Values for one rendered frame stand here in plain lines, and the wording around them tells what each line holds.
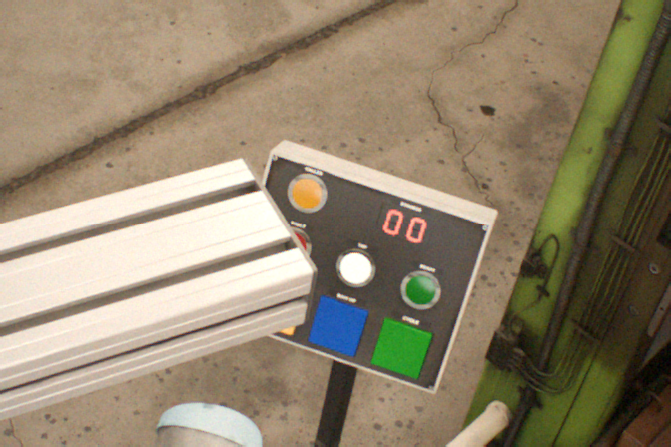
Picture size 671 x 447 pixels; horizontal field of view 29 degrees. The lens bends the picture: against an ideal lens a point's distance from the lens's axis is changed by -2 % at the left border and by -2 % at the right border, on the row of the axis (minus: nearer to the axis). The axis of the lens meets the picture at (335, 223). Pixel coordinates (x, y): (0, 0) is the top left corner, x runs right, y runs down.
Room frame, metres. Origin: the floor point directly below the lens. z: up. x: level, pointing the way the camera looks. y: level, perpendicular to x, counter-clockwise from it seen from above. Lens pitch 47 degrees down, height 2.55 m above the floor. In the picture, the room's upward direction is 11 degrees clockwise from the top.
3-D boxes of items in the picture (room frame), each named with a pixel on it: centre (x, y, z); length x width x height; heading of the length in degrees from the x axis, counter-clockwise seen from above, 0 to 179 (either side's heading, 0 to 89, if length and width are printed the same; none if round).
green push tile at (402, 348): (1.22, -0.13, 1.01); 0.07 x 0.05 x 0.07; 80
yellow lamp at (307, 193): (1.34, 0.05, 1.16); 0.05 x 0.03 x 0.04; 55
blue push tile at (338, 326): (1.24, -0.03, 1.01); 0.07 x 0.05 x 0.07; 80
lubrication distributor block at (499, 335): (1.42, -0.33, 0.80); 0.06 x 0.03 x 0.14; 55
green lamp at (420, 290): (1.27, -0.14, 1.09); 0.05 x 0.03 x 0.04; 55
